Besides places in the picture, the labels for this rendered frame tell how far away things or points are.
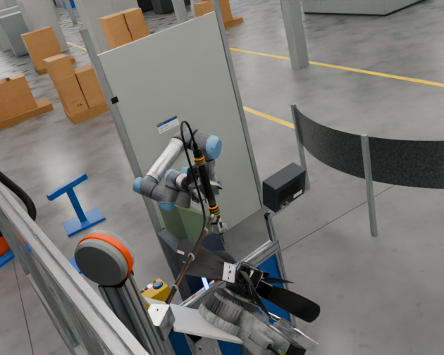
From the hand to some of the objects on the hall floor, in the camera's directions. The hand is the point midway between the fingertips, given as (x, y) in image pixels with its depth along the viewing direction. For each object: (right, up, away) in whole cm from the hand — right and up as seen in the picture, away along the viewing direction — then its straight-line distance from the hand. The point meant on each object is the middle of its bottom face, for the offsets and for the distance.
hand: (211, 191), depth 191 cm
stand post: (+19, -158, +53) cm, 168 cm away
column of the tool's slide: (+16, -176, +21) cm, 178 cm away
